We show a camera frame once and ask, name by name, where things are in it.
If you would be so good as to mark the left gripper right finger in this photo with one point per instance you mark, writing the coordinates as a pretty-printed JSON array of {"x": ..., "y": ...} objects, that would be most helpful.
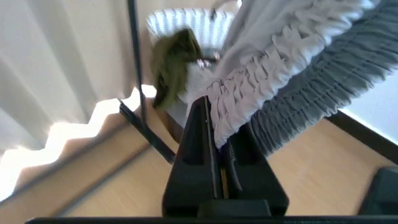
[{"x": 255, "y": 177}]

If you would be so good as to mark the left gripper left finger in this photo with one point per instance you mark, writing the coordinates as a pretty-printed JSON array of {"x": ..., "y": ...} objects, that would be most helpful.
[{"x": 189, "y": 174}]

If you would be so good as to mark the pale grey shorts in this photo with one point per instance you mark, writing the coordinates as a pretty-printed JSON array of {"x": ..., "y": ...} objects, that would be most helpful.
[{"x": 280, "y": 46}]

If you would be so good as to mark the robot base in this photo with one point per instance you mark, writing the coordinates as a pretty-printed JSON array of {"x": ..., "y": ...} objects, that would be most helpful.
[{"x": 382, "y": 193}]

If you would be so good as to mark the black clothes rack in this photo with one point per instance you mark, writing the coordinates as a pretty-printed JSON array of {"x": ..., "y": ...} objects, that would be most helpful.
[{"x": 137, "y": 62}]

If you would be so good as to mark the white laundry basket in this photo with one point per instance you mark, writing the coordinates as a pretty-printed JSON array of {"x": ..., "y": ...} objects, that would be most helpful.
[{"x": 192, "y": 25}]

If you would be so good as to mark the green garment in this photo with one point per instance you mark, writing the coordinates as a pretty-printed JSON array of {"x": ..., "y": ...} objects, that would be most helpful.
[{"x": 174, "y": 62}]

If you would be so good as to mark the beige curtain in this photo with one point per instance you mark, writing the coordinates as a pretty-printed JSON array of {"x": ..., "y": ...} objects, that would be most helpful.
[{"x": 62, "y": 62}]

